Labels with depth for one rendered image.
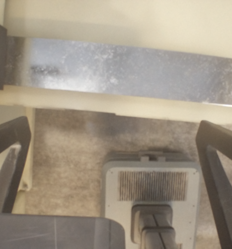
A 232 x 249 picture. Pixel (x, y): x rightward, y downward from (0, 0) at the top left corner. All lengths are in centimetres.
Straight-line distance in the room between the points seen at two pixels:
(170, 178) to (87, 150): 52
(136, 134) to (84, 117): 33
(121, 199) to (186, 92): 72
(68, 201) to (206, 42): 118
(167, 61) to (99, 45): 18
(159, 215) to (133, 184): 20
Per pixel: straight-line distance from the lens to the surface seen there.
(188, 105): 66
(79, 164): 139
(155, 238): 103
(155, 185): 117
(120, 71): 60
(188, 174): 119
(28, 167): 142
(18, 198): 145
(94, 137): 134
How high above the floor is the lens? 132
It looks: 84 degrees down
